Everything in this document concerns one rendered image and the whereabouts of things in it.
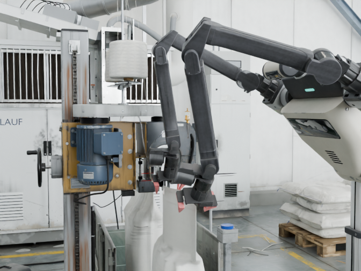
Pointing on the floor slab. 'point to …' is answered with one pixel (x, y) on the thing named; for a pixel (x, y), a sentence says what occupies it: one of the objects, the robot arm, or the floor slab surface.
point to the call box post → (227, 256)
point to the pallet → (312, 240)
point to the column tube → (69, 263)
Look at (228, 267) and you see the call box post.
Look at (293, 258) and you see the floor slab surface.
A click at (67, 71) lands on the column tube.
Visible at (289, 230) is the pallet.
